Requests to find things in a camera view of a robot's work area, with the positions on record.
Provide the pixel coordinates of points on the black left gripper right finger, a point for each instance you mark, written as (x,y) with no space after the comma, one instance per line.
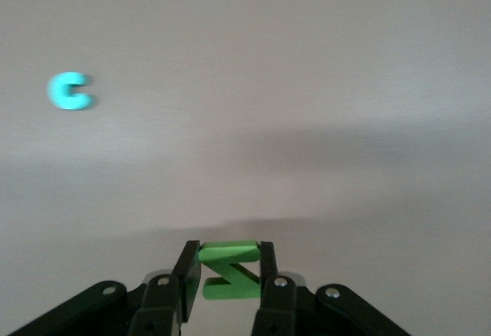
(284,309)

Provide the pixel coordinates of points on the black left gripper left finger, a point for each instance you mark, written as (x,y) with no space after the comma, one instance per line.
(153,309)

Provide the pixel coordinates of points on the green letter N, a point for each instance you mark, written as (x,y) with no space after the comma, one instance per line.
(230,251)

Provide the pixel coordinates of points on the table cover sheet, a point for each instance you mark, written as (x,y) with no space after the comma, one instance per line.
(307,83)

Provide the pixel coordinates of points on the teal letter C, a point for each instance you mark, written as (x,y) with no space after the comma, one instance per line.
(57,90)

